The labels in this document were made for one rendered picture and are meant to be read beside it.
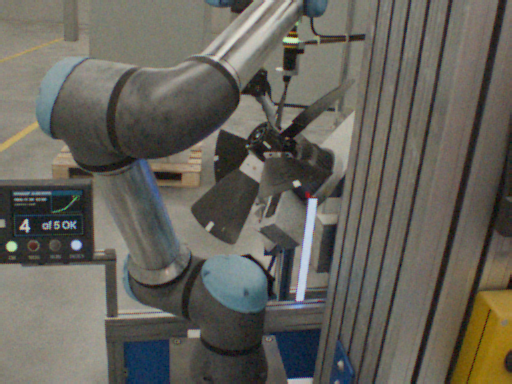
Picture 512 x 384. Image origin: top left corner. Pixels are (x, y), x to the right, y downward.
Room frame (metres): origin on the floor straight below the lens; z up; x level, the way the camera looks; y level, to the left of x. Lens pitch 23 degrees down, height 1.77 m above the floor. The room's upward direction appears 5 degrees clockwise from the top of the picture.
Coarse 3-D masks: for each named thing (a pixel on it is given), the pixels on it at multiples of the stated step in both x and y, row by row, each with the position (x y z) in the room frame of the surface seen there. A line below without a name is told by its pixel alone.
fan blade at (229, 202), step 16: (240, 176) 1.75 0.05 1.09; (208, 192) 1.76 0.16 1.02; (224, 192) 1.73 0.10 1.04; (240, 192) 1.72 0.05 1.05; (256, 192) 1.72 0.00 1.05; (192, 208) 1.75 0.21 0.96; (208, 208) 1.72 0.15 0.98; (224, 208) 1.70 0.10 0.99; (240, 208) 1.69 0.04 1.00; (224, 224) 1.67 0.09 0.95; (240, 224) 1.65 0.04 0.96; (224, 240) 1.63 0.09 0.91
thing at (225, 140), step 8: (224, 136) 2.04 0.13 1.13; (232, 136) 1.98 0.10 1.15; (216, 144) 2.07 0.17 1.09; (224, 144) 2.02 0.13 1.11; (232, 144) 1.97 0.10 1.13; (240, 144) 1.93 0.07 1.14; (216, 152) 2.05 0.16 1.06; (224, 152) 2.00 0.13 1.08; (232, 152) 1.96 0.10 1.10; (240, 152) 1.92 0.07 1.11; (248, 152) 1.89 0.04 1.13; (216, 160) 2.04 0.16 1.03; (224, 160) 1.99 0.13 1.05; (232, 160) 1.96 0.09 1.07; (240, 160) 1.92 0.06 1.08; (216, 168) 2.02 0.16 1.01; (224, 168) 1.99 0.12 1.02; (232, 168) 1.95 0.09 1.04; (216, 176) 2.01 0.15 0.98; (224, 176) 1.98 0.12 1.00
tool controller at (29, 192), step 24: (0, 192) 1.14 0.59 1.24; (24, 192) 1.15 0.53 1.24; (48, 192) 1.16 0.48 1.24; (72, 192) 1.18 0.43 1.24; (0, 216) 1.12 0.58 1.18; (48, 216) 1.15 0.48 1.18; (72, 216) 1.16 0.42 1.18; (0, 240) 1.11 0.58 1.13; (24, 240) 1.12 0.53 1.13; (48, 240) 1.14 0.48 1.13; (72, 240) 1.15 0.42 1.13; (0, 264) 1.09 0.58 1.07
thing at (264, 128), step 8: (256, 128) 1.85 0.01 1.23; (264, 128) 1.80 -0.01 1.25; (248, 136) 1.84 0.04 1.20; (264, 136) 1.75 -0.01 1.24; (272, 136) 1.76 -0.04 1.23; (280, 136) 1.78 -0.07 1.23; (248, 144) 1.80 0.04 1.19; (256, 144) 1.74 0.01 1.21; (264, 144) 1.74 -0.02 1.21; (272, 144) 1.75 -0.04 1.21; (280, 144) 1.77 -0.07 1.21; (288, 144) 1.82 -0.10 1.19; (296, 144) 1.80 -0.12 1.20; (256, 152) 1.76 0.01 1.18; (264, 152) 1.75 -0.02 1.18; (272, 152) 1.75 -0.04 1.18; (280, 152) 1.77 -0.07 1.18; (288, 152) 1.78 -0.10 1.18; (296, 152) 1.78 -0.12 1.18; (264, 160) 1.77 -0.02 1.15
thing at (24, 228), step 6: (18, 216) 1.13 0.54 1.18; (24, 216) 1.14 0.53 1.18; (30, 216) 1.14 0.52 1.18; (18, 222) 1.13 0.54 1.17; (24, 222) 1.13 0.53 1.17; (30, 222) 1.14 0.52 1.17; (18, 228) 1.12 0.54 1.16; (24, 228) 1.13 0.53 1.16; (30, 228) 1.13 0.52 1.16; (18, 234) 1.12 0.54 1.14; (24, 234) 1.12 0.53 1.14; (30, 234) 1.13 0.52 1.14
